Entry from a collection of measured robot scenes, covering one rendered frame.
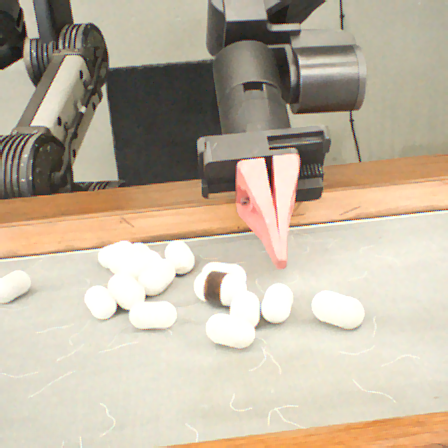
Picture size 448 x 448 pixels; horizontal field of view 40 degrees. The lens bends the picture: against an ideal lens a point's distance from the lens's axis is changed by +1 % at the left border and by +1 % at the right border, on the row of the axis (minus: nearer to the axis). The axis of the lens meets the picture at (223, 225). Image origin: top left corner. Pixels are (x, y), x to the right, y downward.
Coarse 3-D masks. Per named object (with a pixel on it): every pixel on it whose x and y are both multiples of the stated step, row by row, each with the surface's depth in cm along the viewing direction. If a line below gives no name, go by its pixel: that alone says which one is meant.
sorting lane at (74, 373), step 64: (64, 256) 54; (256, 256) 50; (320, 256) 49; (384, 256) 48; (0, 320) 43; (64, 320) 42; (128, 320) 41; (192, 320) 41; (384, 320) 38; (0, 384) 35; (64, 384) 35; (128, 384) 34; (192, 384) 34; (256, 384) 33; (320, 384) 33; (384, 384) 32
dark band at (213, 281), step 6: (210, 276) 42; (216, 276) 42; (222, 276) 41; (210, 282) 41; (216, 282) 41; (222, 282) 41; (204, 288) 42; (210, 288) 41; (216, 288) 41; (204, 294) 42; (210, 294) 41; (216, 294) 41; (210, 300) 42; (216, 300) 41
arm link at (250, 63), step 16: (224, 48) 53; (240, 48) 53; (256, 48) 53; (272, 48) 54; (288, 48) 54; (224, 64) 53; (240, 64) 52; (256, 64) 52; (272, 64) 53; (288, 64) 53; (224, 80) 52; (240, 80) 51; (256, 80) 51; (272, 80) 51; (288, 80) 54; (288, 96) 54
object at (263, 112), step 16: (224, 96) 51; (240, 96) 50; (256, 96) 50; (272, 96) 50; (224, 112) 51; (240, 112) 49; (256, 112) 49; (272, 112) 49; (224, 128) 50; (240, 128) 48; (256, 128) 48; (272, 128) 48; (288, 128) 47; (304, 128) 47; (320, 128) 47; (272, 144) 47; (288, 144) 47; (304, 144) 47; (320, 144) 47; (304, 160) 50; (320, 160) 50; (224, 176) 51; (208, 192) 51
